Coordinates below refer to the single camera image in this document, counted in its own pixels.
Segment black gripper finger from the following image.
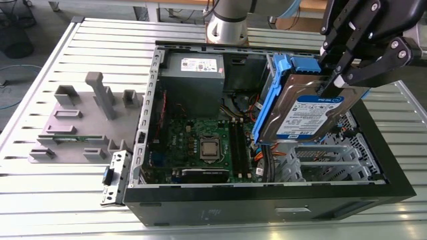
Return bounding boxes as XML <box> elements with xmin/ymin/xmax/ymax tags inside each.
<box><xmin>324</xmin><ymin>26</ymin><xmax>423</xmax><ymax>94</ymax></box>
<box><xmin>317</xmin><ymin>0</ymin><xmax>361</xmax><ymax>60</ymax></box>

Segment hard disk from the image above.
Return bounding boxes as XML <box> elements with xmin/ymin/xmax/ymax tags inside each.
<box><xmin>251</xmin><ymin>52</ymin><xmax>372</xmax><ymax>146</ymax></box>

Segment grey metal disk bay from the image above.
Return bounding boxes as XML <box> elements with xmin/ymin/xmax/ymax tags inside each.
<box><xmin>281</xmin><ymin>143</ymin><xmax>384</xmax><ymax>183</ymax></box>

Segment wooden desk white legs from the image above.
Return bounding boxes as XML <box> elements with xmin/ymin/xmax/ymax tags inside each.
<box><xmin>132</xmin><ymin>0</ymin><xmax>327</xmax><ymax>35</ymax></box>

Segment black RAM slot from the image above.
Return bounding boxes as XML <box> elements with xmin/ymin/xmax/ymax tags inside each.
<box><xmin>228</xmin><ymin>118</ymin><xmax>241</xmax><ymax>177</ymax></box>
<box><xmin>236</xmin><ymin>118</ymin><xmax>252</xmax><ymax>177</ymax></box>

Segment grey power supply unit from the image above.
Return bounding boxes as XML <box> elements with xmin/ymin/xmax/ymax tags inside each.
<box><xmin>159</xmin><ymin>52</ymin><xmax>227</xmax><ymax>118</ymax></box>

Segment silver CPU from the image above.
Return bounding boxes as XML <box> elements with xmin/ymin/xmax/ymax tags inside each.
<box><xmin>200</xmin><ymin>141</ymin><xmax>221</xmax><ymax>156</ymax></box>

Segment CPU socket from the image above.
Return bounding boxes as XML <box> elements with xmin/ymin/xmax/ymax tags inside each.
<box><xmin>197</xmin><ymin>134</ymin><xmax>224</xmax><ymax>165</ymax></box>

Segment green motherboard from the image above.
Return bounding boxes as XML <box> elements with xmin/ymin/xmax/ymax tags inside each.
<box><xmin>145</xmin><ymin>117</ymin><xmax>265</xmax><ymax>185</ymax></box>

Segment black graphics card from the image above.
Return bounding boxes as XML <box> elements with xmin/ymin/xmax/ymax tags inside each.
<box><xmin>181</xmin><ymin>168</ymin><xmax>231</xmax><ymax>185</ymax></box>

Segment black open PC case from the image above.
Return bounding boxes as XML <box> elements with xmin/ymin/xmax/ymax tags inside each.
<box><xmin>121</xmin><ymin>39</ymin><xmax>417</xmax><ymax>227</ymax></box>

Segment grey parts rack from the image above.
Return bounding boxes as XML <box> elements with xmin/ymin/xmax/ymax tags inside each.
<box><xmin>28</xmin><ymin>71</ymin><xmax>145</xmax><ymax>165</ymax></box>

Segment green RAM stick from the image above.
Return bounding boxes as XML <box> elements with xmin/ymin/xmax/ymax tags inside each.
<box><xmin>37</xmin><ymin>134</ymin><xmax>103</xmax><ymax>144</ymax></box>

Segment black round bin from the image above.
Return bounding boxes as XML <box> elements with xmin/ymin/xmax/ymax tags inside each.
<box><xmin>0</xmin><ymin>26</ymin><xmax>34</xmax><ymax>60</ymax></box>

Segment yellow black power wire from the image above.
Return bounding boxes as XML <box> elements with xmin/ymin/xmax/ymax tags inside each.
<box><xmin>219</xmin><ymin>104</ymin><xmax>243</xmax><ymax>118</ymax></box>

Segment black cable bundle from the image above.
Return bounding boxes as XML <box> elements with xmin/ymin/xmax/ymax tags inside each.
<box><xmin>259</xmin><ymin>142</ymin><xmax>280</xmax><ymax>183</ymax></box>

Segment orange red power wires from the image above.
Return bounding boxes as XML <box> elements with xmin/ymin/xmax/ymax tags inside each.
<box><xmin>248</xmin><ymin>93</ymin><xmax>288</xmax><ymax>163</ymax></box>

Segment metal expansion slot bracket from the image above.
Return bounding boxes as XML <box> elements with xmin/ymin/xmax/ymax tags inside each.
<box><xmin>99</xmin><ymin>149</ymin><xmax>131</xmax><ymax>208</ymax></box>

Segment black wire basket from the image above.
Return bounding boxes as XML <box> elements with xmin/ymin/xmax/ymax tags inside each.
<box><xmin>0</xmin><ymin>0</ymin><xmax>37</xmax><ymax>28</ymax></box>

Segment blue floor cable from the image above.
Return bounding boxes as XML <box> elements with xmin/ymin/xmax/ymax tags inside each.
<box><xmin>0</xmin><ymin>64</ymin><xmax>42</xmax><ymax>111</ymax></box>

